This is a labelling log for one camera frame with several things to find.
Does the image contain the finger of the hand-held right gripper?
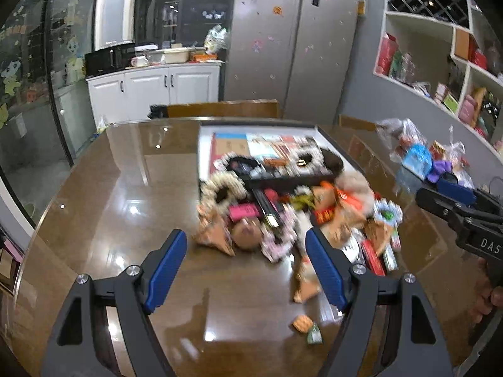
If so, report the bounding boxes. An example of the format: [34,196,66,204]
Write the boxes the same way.
[435,178,479,205]
[416,187,465,229]

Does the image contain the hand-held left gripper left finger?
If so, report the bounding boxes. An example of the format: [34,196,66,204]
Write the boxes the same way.
[41,228,188,377]

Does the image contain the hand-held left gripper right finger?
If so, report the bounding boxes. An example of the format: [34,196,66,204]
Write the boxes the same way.
[305,227,452,377]

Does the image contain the dark brown knitted hair band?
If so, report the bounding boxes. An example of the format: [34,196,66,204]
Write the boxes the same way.
[320,148,346,177]

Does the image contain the white pearl scrunchie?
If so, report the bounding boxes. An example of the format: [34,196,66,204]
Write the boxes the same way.
[290,146,328,176]

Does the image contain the glossy brown wooden desktop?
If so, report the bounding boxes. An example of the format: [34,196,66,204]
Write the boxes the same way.
[12,116,503,377]

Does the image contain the person's right hand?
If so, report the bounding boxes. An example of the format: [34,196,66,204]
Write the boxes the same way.
[470,260,503,325]

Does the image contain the brown triangular packet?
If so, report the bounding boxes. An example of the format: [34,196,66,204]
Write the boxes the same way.
[292,256,323,304]
[192,206,237,257]

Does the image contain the purple and grey cloth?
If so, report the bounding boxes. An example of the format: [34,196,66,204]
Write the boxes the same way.
[425,159,459,184]

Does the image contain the knotted clear plastic bag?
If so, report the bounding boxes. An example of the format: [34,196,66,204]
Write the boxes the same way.
[443,125,467,166]

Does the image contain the blue tissue packet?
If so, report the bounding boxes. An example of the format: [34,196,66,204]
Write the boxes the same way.
[402,143,434,180]

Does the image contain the long red box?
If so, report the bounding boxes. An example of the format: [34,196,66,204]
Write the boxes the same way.
[360,239,388,277]

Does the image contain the small orange snack packet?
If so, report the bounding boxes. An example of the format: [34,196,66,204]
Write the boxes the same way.
[292,315,315,333]

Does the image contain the blue and white scrunchie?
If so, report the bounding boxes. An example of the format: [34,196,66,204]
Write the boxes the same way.
[372,199,405,230]

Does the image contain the green packet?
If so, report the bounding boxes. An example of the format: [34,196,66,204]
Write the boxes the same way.
[382,235,401,272]

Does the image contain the clear plastic bag with snacks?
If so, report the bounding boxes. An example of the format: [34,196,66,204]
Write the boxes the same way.
[374,118,428,158]

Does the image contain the dark patterned tube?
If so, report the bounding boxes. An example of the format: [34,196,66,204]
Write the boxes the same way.
[251,188,284,229]

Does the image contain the white and orange plush toy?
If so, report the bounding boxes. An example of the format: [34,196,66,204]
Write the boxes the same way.
[335,171,375,207]

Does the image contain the pink pouch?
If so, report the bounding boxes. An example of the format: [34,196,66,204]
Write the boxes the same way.
[459,94,479,123]

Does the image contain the white scrunchie with dark centre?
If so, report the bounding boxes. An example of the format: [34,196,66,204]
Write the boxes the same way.
[200,174,248,215]

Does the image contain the small red box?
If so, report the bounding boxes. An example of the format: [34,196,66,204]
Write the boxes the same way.
[470,49,489,70]

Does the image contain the green box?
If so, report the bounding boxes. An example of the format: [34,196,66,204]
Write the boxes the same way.
[389,50,406,80]

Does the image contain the brown cardboard box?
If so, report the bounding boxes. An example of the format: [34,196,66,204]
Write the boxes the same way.
[454,29,472,60]

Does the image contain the tall red gift box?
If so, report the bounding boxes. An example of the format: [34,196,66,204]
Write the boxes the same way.
[374,33,398,78]

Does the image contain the wooden chair back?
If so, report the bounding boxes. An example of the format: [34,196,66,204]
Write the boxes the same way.
[149,99,279,120]

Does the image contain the white kitchen cabinet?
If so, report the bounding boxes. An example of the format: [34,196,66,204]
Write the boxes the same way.
[86,62,222,123]

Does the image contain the beige plastic basin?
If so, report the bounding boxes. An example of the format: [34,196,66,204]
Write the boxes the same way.
[160,46,192,64]

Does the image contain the black microwave oven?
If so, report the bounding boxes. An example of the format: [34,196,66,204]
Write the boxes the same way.
[84,45,137,78]

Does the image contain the silver double door refrigerator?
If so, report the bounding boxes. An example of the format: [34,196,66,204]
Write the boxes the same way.
[221,0,361,121]

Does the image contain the glass door with stickers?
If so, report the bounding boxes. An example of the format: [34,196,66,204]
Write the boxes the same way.
[0,0,105,226]

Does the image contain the printed plastic bag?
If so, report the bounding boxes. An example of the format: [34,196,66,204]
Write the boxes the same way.
[203,24,231,54]

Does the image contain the white wall shelf unit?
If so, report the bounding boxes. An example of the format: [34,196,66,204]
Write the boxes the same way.
[372,0,503,148]

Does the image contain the dark glass wall cabinet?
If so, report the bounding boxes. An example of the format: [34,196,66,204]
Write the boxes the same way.
[133,0,239,50]

